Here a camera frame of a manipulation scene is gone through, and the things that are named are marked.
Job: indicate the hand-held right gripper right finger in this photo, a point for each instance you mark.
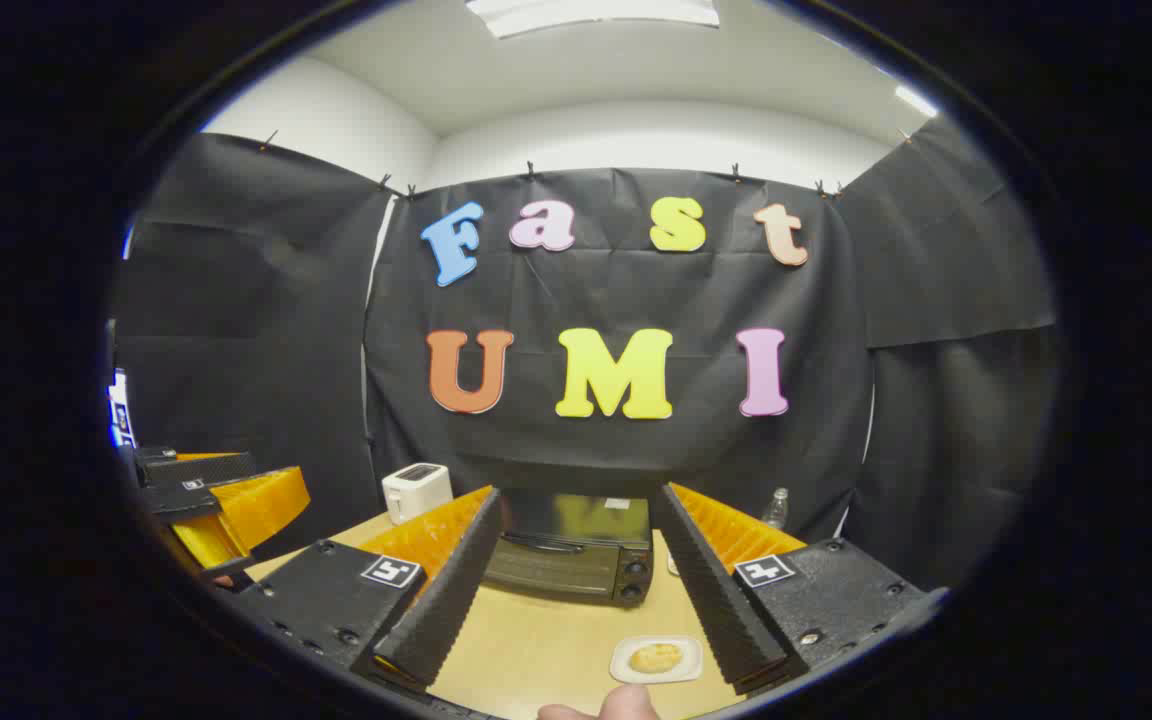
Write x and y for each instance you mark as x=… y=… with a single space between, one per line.
x=716 y=590

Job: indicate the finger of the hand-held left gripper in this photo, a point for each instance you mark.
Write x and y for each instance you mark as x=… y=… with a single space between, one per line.
x=201 y=470
x=256 y=505

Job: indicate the white toaster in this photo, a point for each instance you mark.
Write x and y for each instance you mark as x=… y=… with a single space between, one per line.
x=416 y=492

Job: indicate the clear plastic water bottle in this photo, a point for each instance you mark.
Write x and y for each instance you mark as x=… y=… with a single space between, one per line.
x=776 y=512

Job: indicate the white square plate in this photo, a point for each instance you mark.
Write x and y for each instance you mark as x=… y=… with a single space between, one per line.
x=621 y=668

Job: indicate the black electric oven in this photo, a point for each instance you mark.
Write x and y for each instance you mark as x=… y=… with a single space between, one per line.
x=566 y=560

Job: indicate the black backdrop cloth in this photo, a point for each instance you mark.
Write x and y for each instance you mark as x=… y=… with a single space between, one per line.
x=616 y=290

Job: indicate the golden bread bun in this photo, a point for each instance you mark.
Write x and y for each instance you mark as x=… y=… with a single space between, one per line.
x=656 y=657

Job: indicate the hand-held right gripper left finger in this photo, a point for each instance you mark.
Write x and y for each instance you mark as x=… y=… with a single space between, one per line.
x=441 y=600

